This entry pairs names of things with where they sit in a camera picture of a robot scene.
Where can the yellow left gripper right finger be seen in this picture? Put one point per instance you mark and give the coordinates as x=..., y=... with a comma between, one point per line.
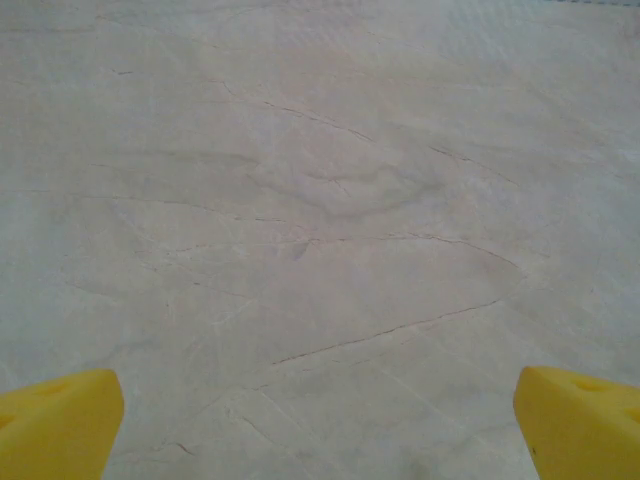
x=585, y=430

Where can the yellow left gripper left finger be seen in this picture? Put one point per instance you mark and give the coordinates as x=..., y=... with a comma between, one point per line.
x=55, y=430

